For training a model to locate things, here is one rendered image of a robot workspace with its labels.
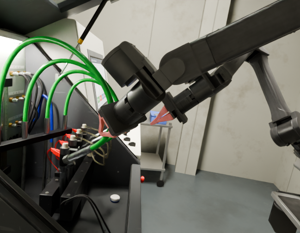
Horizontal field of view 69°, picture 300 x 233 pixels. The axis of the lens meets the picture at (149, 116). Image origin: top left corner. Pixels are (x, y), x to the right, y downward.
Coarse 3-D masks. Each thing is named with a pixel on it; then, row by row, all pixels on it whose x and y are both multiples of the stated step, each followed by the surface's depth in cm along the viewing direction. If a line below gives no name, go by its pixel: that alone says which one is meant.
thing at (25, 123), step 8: (48, 64) 68; (80, 64) 69; (40, 72) 69; (32, 80) 69; (32, 88) 70; (112, 96) 72; (24, 104) 71; (24, 112) 71; (24, 120) 72; (24, 128) 72; (24, 136) 73
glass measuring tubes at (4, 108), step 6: (6, 78) 73; (6, 84) 73; (6, 90) 75; (6, 96) 75; (6, 102) 76; (6, 108) 76; (0, 114) 73; (6, 114) 76; (0, 120) 73; (6, 120) 77; (6, 126) 77; (6, 132) 78; (6, 138) 78; (0, 156) 76; (6, 156) 80; (0, 162) 77; (6, 162) 81; (0, 168) 77; (6, 168) 80; (6, 174) 80
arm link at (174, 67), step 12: (120, 48) 38; (132, 48) 38; (108, 60) 38; (120, 60) 38; (132, 60) 39; (144, 60) 38; (168, 60) 35; (180, 60) 35; (108, 72) 40; (120, 72) 38; (132, 72) 38; (156, 72) 36; (168, 72) 35; (180, 72) 35; (120, 84) 40; (168, 84) 36
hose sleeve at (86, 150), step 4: (84, 148) 54; (88, 148) 54; (76, 152) 55; (80, 152) 55; (84, 152) 54; (88, 152) 54; (68, 156) 56; (72, 156) 56; (76, 156) 55; (80, 156) 55; (68, 160) 56; (72, 160) 57
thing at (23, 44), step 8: (24, 40) 56; (32, 40) 55; (40, 40) 54; (48, 40) 53; (56, 40) 52; (16, 48) 57; (72, 48) 51; (8, 56) 58; (80, 56) 51; (8, 64) 59; (88, 64) 50; (96, 72) 50; (0, 80) 60; (104, 80) 50; (0, 88) 61; (104, 88) 50; (0, 96) 62; (0, 104) 63; (0, 112) 64; (0, 128) 65; (104, 136) 52; (96, 144) 53
